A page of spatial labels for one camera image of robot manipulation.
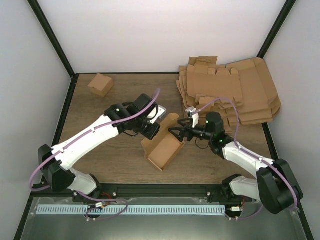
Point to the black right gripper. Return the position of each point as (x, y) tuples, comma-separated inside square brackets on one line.
[(180, 138)]

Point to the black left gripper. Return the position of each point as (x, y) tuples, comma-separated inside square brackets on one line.
[(149, 135)]

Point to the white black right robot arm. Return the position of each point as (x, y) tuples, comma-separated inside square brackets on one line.
[(263, 170)]

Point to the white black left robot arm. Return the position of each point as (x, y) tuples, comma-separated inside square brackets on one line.
[(57, 162)]

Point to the folded small cardboard box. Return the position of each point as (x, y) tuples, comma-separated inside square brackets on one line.
[(101, 85)]

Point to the stack of flat cardboard boxes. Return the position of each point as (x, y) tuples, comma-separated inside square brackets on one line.
[(242, 91)]

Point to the grey metal front plate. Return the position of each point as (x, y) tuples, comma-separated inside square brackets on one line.
[(255, 224)]

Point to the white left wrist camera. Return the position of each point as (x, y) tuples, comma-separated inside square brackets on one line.
[(157, 113)]

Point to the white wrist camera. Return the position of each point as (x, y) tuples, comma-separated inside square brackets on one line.
[(157, 113), (192, 113)]

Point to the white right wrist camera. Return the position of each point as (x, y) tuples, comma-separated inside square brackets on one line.
[(192, 113)]

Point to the black aluminium frame rail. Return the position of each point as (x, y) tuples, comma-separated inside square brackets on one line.
[(225, 192)]

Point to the light blue slotted cable duct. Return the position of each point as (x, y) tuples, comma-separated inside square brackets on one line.
[(203, 210)]

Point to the black right frame post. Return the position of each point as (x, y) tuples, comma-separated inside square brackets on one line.
[(277, 25)]

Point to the black frame post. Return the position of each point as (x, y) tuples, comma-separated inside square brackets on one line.
[(41, 17), (277, 25)]

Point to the black left frame post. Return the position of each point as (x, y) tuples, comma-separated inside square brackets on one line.
[(41, 17)]

